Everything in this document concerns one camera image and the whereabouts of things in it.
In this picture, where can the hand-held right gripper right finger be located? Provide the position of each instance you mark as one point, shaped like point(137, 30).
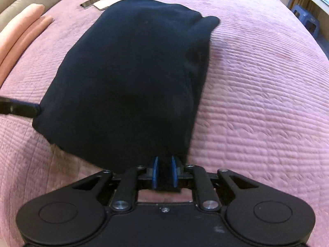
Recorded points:
point(174, 172)

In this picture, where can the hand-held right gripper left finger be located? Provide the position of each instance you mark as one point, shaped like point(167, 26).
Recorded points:
point(155, 173)

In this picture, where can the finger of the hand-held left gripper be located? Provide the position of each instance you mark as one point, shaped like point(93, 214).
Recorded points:
point(24, 109)

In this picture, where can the dark navy garment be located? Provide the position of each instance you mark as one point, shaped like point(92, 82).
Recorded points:
point(123, 82)

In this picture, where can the pink pillow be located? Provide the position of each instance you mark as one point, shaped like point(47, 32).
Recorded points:
point(19, 22)
point(28, 37)

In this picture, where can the pink quilted bedspread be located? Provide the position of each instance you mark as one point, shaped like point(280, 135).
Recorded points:
point(257, 108)

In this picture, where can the blue plastic stool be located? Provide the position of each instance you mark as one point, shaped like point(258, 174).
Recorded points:
point(307, 18)

